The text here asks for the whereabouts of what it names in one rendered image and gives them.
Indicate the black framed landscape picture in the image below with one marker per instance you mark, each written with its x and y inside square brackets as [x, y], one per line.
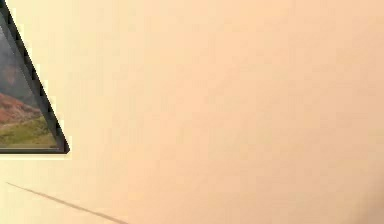
[20, 113]

